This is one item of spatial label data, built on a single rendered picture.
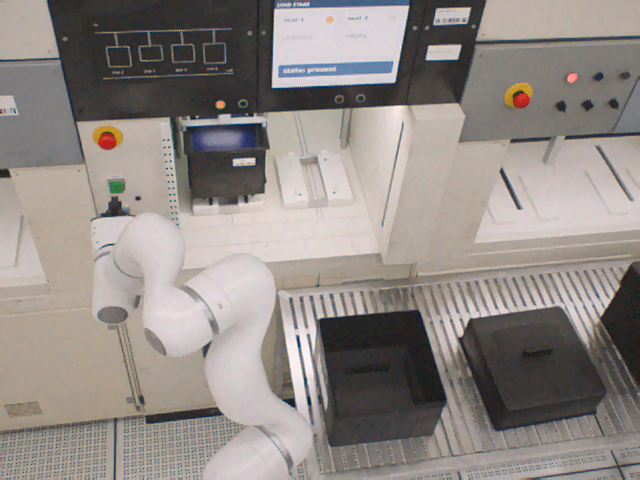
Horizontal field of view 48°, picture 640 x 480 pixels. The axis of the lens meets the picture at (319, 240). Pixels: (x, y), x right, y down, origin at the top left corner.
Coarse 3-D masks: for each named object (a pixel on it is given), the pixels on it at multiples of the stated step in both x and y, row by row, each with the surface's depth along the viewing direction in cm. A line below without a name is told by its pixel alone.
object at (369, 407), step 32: (320, 320) 184; (352, 320) 187; (384, 320) 189; (416, 320) 190; (320, 352) 182; (352, 352) 197; (384, 352) 198; (416, 352) 193; (320, 384) 186; (352, 384) 190; (384, 384) 191; (416, 384) 192; (352, 416) 168; (384, 416) 171; (416, 416) 173
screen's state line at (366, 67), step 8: (288, 64) 154; (296, 64) 155; (304, 64) 155; (312, 64) 155; (320, 64) 156; (328, 64) 156; (336, 64) 156; (344, 64) 157; (352, 64) 157; (360, 64) 158; (368, 64) 158; (376, 64) 158; (384, 64) 159; (392, 64) 159; (280, 72) 156; (288, 72) 156; (296, 72) 156; (304, 72) 157; (312, 72) 157; (320, 72) 157; (328, 72) 158; (336, 72) 158; (344, 72) 158; (352, 72) 159; (360, 72) 159; (368, 72) 160; (376, 72) 160; (384, 72) 160
